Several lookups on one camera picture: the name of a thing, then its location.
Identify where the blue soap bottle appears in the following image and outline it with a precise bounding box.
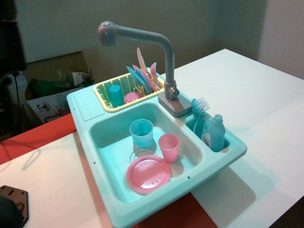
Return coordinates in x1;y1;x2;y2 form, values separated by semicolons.
201;114;226;152

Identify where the pink cup in sink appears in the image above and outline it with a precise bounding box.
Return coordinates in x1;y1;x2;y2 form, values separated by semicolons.
158;133;180;163

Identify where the pink plate in sink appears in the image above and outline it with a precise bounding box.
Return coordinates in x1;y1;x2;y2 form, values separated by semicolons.
126;155;171;195

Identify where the blue cup in sink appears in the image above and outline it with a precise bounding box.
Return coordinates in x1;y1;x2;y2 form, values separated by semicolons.
129;119;153;147

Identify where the blue dish brush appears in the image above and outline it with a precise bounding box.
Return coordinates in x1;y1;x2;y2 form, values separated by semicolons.
191;97;210;133

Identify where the teal toy sink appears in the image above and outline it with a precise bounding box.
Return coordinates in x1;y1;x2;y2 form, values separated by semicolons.
67;85;247;228

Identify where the blue plate in rack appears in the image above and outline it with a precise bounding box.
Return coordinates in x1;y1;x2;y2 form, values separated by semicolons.
126;66;152;95

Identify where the yellow dish rack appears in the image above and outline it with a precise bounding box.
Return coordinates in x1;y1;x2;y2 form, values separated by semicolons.
94;73;164;113

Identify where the pink toy fork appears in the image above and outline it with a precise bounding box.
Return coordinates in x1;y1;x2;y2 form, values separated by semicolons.
151;62;158;83

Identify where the cardboard box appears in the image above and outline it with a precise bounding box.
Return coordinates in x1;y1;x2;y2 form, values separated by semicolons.
23;51;94;126

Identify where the grey toy faucet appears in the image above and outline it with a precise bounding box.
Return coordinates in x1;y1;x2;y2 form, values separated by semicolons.
97;21;192;117

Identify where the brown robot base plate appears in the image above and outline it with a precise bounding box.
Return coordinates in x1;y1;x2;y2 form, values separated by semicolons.
0;185;29;228

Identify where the white wall outlet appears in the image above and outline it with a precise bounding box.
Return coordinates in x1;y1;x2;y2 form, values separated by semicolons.
14;71;28;87

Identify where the red mat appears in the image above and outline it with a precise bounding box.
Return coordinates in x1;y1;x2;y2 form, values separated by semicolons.
0;114;76;164

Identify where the blue cup in rack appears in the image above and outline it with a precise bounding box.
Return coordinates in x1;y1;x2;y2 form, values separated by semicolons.
109;85;124;107

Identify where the pink bowl in rack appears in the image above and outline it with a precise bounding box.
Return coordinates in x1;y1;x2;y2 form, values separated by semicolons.
124;92;143;104

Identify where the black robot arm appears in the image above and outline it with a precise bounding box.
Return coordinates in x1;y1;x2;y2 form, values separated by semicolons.
0;0;26;77

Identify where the pink plate in rack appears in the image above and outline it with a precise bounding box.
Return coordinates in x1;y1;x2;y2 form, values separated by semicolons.
133;65;156;92

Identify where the black power cable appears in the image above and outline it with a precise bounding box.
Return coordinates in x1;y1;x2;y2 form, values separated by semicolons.
13;71;22;112

